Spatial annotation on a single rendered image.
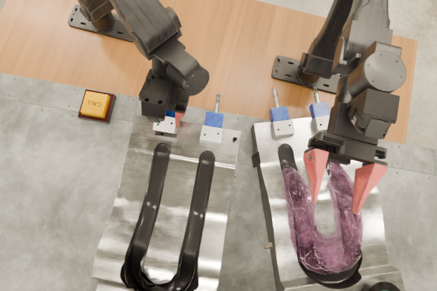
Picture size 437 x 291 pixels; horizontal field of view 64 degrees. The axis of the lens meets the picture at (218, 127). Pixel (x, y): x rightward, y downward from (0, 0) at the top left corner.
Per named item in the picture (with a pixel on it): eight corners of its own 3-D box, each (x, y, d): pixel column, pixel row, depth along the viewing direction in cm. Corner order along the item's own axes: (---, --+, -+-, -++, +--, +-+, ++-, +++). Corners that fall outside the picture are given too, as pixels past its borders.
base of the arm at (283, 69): (351, 85, 91) (355, 61, 93) (276, 65, 92) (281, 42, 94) (339, 95, 99) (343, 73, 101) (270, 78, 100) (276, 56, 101)
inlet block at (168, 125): (166, 77, 86) (162, 73, 81) (186, 80, 86) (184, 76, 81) (156, 130, 86) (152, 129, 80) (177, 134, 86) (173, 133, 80)
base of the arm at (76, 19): (129, 28, 93) (136, 6, 95) (56, 10, 94) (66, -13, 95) (134, 43, 101) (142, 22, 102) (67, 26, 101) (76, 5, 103)
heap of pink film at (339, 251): (274, 166, 87) (281, 161, 79) (344, 158, 88) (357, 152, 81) (293, 278, 81) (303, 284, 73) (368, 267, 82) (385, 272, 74)
